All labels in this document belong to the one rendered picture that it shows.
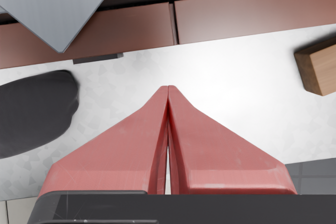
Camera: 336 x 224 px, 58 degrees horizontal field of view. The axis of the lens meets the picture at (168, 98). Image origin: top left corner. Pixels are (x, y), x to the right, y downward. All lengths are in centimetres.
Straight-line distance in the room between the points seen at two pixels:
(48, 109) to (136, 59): 14
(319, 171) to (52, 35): 122
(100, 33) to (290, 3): 18
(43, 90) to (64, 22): 19
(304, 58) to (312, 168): 94
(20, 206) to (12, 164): 53
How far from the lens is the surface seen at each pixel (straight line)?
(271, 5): 31
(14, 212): 107
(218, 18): 29
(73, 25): 26
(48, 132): 46
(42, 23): 27
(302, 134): 50
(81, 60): 35
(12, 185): 54
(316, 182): 138
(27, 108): 46
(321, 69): 43
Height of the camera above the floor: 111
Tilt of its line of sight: 80 degrees down
